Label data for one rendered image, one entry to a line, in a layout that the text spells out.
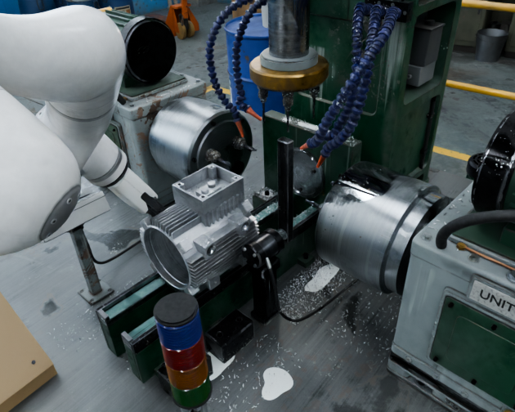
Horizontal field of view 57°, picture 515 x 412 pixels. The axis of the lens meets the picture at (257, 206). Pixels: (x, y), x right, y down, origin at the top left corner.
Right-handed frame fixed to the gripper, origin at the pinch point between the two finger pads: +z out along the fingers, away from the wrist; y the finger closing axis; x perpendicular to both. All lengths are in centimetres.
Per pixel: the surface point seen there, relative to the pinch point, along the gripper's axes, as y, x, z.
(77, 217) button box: -16.8, -11.3, -1.4
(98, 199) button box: -17.5, -5.1, 0.6
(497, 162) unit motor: 57, 33, -6
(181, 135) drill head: -20.2, 21.7, 10.4
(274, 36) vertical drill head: 5.6, 43.7, -9.3
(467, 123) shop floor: -50, 219, 255
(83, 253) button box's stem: -18.0, -17.5, 7.9
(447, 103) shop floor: -79, 242, 268
